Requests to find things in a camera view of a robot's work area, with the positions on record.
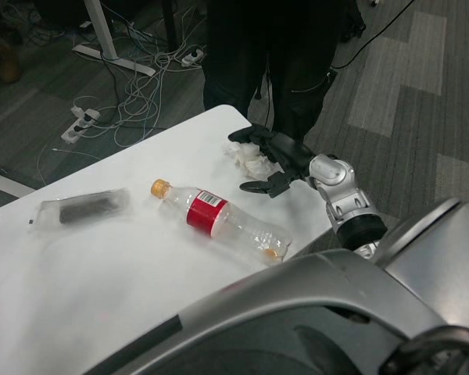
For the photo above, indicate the silver robot chest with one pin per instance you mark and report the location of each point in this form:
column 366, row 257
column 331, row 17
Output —
column 297, row 312

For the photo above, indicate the white power adapter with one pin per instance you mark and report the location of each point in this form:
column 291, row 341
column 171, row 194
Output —
column 92, row 115

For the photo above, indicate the white paper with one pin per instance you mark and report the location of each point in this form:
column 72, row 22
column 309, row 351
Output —
column 250, row 160

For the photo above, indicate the white power strip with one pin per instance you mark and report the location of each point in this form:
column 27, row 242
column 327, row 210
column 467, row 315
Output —
column 191, row 58
column 72, row 133

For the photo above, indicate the person in dark green hoodie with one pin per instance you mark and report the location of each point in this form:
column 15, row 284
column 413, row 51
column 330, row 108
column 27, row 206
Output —
column 258, row 58

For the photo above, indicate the clear bag with dark item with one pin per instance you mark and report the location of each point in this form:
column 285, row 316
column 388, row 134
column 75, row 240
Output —
column 82, row 207

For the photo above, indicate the clear bottle with red label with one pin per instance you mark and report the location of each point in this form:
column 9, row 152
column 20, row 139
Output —
column 205, row 211

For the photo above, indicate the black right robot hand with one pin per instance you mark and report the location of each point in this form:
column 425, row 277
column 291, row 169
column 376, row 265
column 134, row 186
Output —
column 289, row 150

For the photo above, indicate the white standing desk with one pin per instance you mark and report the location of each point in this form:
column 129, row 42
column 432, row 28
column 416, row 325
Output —
column 97, row 35

